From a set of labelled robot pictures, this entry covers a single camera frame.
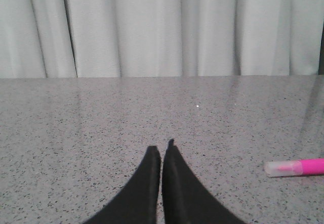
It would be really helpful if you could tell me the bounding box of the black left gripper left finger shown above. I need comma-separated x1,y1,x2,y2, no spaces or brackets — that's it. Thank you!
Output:
85,146,160,223

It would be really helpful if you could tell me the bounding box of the white curtain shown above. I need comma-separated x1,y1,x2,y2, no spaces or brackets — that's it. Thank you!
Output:
1,0,323,78

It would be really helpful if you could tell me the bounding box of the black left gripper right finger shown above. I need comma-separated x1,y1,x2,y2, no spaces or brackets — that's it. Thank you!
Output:
162,139,244,223

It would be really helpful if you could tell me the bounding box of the pink highlighter pen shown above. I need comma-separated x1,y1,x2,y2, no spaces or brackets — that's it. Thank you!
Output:
264,158,323,177

